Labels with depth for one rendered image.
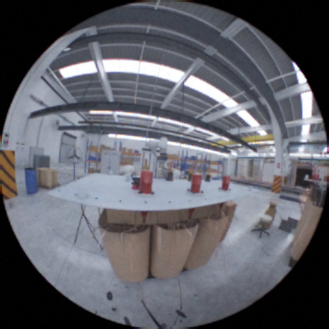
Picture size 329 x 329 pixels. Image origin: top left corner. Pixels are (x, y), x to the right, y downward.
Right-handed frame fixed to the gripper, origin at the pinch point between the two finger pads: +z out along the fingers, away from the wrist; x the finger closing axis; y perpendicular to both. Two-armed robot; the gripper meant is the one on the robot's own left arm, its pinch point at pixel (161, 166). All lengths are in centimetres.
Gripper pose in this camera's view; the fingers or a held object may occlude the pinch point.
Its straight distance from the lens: 130.9
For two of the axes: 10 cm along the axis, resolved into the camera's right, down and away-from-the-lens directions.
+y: -4.1, -0.6, 9.1
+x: -9.1, -0.9, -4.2
